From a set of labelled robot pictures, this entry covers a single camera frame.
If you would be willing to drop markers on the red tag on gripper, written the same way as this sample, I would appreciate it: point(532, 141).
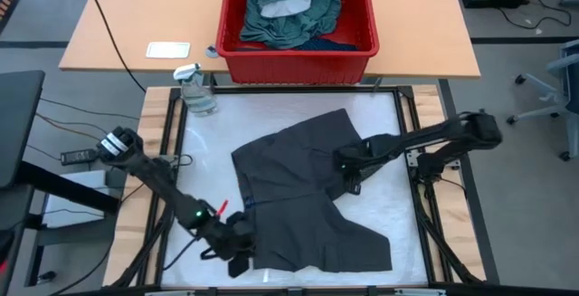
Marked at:
point(222, 206)

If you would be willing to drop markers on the light wooden desk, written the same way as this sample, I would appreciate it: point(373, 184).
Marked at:
point(181, 6)

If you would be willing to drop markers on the black aluminium table frame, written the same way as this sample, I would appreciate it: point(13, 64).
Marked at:
point(294, 89)

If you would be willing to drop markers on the red plastic laundry bin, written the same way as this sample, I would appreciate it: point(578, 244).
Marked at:
point(294, 67)

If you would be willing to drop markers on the black power adapter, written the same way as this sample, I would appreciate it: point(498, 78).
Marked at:
point(78, 157)

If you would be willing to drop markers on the white flat card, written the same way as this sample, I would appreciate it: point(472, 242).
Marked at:
point(167, 50)

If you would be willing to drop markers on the clear spray bottle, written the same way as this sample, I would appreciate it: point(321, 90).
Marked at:
point(199, 99)

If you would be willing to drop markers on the teal patterned shirt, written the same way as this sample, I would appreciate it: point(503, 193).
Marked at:
point(280, 24)

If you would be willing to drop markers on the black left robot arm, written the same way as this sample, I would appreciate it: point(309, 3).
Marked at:
point(154, 174)

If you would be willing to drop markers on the grey round disc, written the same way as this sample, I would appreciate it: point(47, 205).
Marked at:
point(211, 51)

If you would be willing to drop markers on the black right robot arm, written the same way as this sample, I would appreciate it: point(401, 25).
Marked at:
point(434, 133)

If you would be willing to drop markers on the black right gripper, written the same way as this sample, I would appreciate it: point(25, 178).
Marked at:
point(355, 160)

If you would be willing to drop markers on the dark grey shorts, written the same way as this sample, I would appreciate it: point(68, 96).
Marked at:
point(294, 174)

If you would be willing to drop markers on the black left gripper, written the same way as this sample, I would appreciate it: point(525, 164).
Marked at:
point(228, 237)

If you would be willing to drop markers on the black side table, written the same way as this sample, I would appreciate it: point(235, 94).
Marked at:
point(18, 119)

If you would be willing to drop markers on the navy blue garment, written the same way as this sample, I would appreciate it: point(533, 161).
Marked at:
point(325, 44)

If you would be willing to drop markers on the white box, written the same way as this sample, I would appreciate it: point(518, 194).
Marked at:
point(81, 179)

